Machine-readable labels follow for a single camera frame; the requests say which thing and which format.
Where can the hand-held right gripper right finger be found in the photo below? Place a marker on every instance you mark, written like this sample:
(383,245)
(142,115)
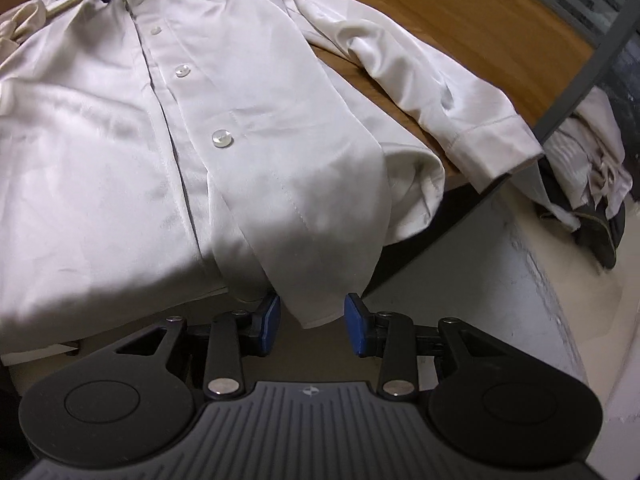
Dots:
(356,325)

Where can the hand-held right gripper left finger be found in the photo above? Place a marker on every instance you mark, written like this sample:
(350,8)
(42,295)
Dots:
(270,322)

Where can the cream satin shirt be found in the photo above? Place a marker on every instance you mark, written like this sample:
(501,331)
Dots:
(125,160)

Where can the pile of cream clothes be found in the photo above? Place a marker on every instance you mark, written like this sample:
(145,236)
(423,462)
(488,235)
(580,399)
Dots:
(585,160)

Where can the dark bag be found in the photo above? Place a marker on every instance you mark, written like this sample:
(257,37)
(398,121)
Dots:
(605,242)

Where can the grey metal frame bar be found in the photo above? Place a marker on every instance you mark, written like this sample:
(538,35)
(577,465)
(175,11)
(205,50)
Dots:
(585,70)

